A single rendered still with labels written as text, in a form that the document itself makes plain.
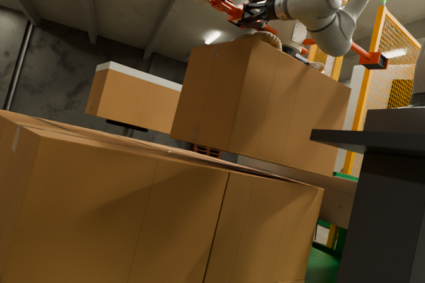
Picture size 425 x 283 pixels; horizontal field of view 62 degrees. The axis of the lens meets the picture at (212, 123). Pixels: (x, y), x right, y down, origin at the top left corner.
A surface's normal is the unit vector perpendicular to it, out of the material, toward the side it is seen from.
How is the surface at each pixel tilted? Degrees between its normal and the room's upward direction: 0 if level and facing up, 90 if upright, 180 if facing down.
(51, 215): 90
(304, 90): 90
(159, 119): 90
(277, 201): 90
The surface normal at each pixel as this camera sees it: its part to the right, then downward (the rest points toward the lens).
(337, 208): -0.73, -0.22
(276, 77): 0.58, 0.09
